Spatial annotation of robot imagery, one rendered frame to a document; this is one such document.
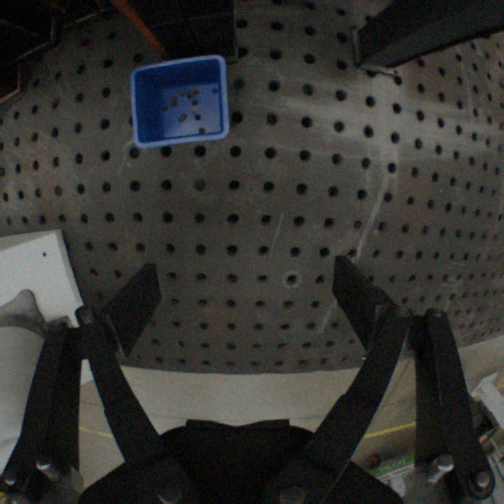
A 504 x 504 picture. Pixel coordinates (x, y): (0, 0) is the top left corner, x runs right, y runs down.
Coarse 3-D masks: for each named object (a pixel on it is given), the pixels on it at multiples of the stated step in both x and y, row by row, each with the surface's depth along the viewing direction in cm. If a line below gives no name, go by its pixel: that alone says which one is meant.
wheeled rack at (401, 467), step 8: (496, 448) 159; (376, 456) 216; (376, 464) 209; (392, 464) 200; (400, 464) 197; (408, 464) 199; (496, 464) 146; (368, 472) 200; (376, 472) 197; (384, 472) 198; (392, 472) 197; (400, 472) 209; (384, 480) 206
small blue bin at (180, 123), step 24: (144, 72) 24; (168, 72) 25; (192, 72) 26; (216, 72) 27; (144, 96) 26; (168, 96) 31; (192, 96) 31; (216, 96) 32; (144, 120) 27; (168, 120) 33; (192, 120) 33; (216, 120) 33; (144, 144) 26
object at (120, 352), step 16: (144, 272) 16; (128, 288) 14; (144, 288) 16; (112, 304) 12; (128, 304) 14; (144, 304) 16; (112, 320) 12; (128, 320) 13; (144, 320) 16; (112, 336) 12; (128, 336) 13; (128, 352) 13
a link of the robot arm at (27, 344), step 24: (0, 336) 24; (24, 336) 28; (0, 360) 20; (24, 360) 23; (0, 384) 17; (24, 384) 20; (0, 408) 15; (24, 408) 17; (0, 432) 13; (0, 456) 12
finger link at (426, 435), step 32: (448, 320) 10; (416, 352) 11; (448, 352) 8; (416, 384) 9; (448, 384) 6; (416, 416) 8; (448, 416) 5; (416, 448) 6; (448, 448) 4; (480, 448) 4; (448, 480) 4; (480, 480) 3
